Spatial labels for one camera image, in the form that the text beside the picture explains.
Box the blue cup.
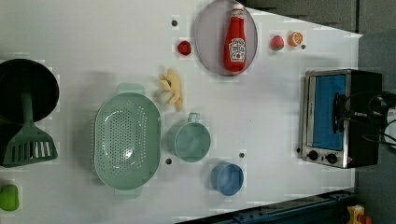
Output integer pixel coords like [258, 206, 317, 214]
[211, 162, 244, 196]

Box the green slotted spatula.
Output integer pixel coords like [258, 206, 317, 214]
[3, 92, 58, 168]

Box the red ketchup bottle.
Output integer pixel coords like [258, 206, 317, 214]
[223, 4, 247, 73]

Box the green toy pepper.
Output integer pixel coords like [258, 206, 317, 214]
[0, 185, 20, 212]

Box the orange slice toy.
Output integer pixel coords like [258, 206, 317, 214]
[288, 32, 304, 47]

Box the red toy strawberry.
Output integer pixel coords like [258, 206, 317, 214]
[177, 40, 191, 56]

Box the black cable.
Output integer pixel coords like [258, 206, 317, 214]
[340, 91, 396, 148]

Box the green colander basket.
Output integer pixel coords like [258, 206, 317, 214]
[93, 83, 162, 200]

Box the yellow toy banana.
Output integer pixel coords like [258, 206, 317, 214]
[157, 69, 183, 111]

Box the pink toy strawberry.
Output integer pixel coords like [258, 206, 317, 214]
[270, 35, 284, 50]

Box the grey round plate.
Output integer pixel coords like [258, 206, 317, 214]
[194, 0, 258, 76]

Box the green mug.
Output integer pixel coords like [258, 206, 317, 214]
[166, 112, 211, 162]

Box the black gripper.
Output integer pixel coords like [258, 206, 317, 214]
[369, 91, 396, 125]

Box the silver black toaster oven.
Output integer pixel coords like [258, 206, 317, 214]
[300, 69, 382, 169]

